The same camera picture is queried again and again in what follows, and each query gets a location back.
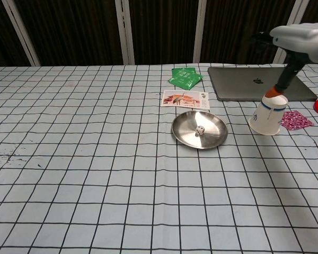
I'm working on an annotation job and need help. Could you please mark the light blue checkered tablecloth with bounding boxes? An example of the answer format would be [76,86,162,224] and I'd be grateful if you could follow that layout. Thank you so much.
[0,62,318,254]

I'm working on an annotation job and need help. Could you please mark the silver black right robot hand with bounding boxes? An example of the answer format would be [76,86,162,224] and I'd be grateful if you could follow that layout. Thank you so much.
[249,22,318,98]

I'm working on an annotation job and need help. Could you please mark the postcard with palace picture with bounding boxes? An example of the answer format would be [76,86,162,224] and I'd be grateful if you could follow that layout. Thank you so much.
[161,89,211,110]

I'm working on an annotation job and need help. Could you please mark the white paper cup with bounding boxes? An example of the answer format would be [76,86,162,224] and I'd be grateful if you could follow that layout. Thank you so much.
[248,95,288,136]

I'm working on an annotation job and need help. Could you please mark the round metal plate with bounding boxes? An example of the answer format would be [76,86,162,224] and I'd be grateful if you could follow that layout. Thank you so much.
[171,110,228,150]

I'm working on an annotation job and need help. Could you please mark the green foil packet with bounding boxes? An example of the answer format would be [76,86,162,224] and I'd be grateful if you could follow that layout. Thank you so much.
[171,67,197,80]
[167,69,204,89]

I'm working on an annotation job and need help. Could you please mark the pink patterned square packet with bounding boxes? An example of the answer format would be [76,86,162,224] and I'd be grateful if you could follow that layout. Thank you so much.
[279,110,315,131]

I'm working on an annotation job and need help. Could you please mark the white metal frame post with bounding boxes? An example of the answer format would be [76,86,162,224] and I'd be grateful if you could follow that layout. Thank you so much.
[115,0,136,65]
[1,0,41,67]
[272,0,305,65]
[193,0,208,64]

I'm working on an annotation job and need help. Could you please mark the grey closed laptop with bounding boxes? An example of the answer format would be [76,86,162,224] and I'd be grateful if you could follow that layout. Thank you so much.
[207,66,318,102]

